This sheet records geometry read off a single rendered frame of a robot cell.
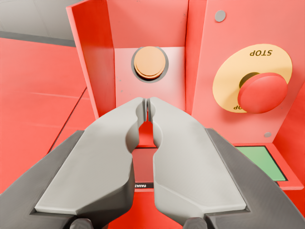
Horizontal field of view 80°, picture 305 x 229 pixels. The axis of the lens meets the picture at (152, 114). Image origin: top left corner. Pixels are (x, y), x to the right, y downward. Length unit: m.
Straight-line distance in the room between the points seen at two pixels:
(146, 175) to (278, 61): 0.16
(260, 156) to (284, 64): 0.10
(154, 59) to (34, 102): 0.40
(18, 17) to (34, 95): 0.60
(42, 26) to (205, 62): 0.97
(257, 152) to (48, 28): 1.01
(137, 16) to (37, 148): 0.32
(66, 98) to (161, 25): 0.39
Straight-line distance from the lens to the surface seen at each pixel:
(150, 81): 0.24
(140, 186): 0.20
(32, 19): 1.10
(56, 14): 1.05
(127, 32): 0.24
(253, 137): 0.26
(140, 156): 0.22
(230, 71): 0.19
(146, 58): 0.23
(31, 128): 0.48
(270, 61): 0.20
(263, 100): 0.18
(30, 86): 0.64
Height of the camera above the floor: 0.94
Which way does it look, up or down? 53 degrees down
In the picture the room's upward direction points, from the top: 180 degrees clockwise
